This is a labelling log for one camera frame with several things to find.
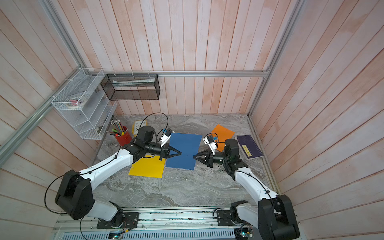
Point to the yellow desk clock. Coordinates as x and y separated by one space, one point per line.
137 125

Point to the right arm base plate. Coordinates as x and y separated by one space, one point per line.
240 213

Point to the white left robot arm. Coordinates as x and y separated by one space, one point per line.
75 194

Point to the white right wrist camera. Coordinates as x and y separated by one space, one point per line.
212 141

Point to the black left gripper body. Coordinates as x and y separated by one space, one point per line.
163 151

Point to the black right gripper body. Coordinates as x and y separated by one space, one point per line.
211 162

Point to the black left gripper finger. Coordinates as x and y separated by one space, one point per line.
173 151
174 156

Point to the orange paper document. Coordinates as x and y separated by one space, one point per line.
222 134

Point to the blue paper document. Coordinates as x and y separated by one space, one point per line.
188 145

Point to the red metal pencil cup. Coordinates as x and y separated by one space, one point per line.
125 138

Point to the tape roll in shelf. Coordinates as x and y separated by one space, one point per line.
76 102

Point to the aluminium front rail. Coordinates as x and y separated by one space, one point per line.
162 218

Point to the yellow paper document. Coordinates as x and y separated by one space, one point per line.
149 166

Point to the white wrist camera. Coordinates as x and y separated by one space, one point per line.
212 141
166 136

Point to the dark purple book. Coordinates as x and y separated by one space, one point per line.
249 146

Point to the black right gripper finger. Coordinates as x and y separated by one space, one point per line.
201 159
200 154

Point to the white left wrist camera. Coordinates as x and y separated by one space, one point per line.
166 136

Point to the black wire mesh basket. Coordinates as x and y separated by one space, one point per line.
131 87

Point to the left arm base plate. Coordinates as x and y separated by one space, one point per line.
126 220

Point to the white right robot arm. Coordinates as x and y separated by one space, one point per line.
274 215

